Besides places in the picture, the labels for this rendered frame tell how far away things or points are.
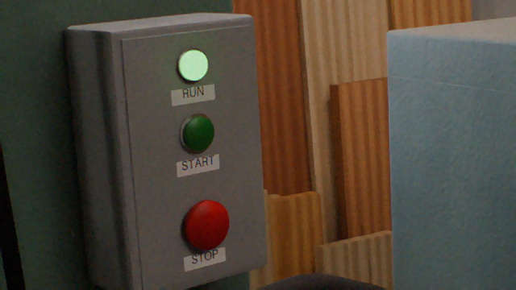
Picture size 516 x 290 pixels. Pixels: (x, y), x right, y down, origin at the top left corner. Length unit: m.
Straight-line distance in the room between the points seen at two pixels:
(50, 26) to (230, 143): 0.13
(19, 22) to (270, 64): 1.62
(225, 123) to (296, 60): 1.63
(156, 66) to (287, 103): 1.66
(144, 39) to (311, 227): 1.58
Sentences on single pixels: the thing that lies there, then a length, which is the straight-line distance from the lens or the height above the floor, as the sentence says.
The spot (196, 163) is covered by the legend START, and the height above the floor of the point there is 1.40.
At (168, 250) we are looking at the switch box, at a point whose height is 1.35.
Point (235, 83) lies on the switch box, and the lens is 0.61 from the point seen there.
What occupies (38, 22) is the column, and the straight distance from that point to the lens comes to 0.62.
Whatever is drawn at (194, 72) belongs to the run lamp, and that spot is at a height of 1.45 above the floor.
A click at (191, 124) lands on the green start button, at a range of 0.59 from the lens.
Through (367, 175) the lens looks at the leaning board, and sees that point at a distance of 2.25.
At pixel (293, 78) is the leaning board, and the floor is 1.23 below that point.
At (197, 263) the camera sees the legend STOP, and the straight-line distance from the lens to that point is 0.62.
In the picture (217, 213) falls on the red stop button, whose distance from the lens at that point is 0.61.
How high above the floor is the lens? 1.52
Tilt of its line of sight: 13 degrees down
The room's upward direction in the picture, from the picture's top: 3 degrees counter-clockwise
